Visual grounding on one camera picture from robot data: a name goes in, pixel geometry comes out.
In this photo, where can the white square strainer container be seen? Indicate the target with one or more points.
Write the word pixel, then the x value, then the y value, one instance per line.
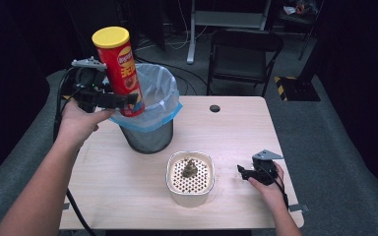
pixel 190 196

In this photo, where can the person's right hand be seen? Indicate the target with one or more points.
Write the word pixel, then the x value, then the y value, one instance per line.
pixel 270 193

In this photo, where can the person's left hand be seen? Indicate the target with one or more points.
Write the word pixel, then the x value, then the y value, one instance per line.
pixel 78 126

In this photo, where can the clear blue-edged bin bag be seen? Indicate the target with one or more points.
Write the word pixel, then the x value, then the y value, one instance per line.
pixel 159 88

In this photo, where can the lump of wet tea leaves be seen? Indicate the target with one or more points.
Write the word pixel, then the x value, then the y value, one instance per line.
pixel 189 168

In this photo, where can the dark metal mesh trash bin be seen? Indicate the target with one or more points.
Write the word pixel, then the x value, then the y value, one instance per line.
pixel 151 141

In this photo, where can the red chip can yellow lid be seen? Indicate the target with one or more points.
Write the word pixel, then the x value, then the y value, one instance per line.
pixel 119 69

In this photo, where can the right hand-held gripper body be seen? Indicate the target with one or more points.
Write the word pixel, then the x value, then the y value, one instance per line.
pixel 265 168

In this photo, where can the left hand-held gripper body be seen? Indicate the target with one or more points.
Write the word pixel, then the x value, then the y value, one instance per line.
pixel 87 85

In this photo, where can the white metal desk frame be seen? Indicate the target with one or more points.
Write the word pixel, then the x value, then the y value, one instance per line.
pixel 226 18

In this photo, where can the grey metal table bracket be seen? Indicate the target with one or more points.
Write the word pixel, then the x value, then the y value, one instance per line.
pixel 298 207
pixel 66 206

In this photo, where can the black folding chair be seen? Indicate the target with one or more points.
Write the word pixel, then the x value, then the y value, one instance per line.
pixel 242 62

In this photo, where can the black base with hazard stripes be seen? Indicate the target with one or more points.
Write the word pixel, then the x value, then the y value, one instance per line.
pixel 300 90

